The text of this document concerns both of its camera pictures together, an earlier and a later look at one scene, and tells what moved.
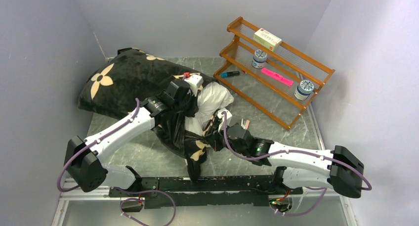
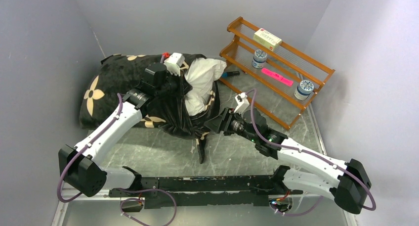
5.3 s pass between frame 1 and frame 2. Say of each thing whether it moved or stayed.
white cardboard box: stayed
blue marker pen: stayed
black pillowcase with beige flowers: moved
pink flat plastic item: stayed
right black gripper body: moved
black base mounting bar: stayed
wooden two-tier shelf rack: stayed
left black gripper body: moved
